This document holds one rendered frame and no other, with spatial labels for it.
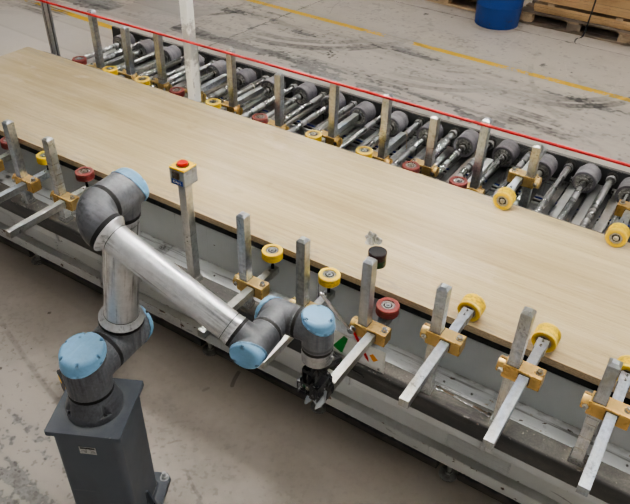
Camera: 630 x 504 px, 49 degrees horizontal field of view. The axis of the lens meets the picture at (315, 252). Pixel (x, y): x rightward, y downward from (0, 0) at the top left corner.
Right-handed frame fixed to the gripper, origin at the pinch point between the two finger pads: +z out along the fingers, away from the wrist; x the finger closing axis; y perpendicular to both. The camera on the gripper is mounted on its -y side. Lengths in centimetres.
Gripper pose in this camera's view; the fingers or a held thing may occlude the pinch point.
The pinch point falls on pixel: (319, 401)
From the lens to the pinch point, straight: 211.7
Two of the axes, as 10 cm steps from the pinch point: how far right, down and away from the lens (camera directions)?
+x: 8.4, 3.4, -4.2
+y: -5.4, 4.9, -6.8
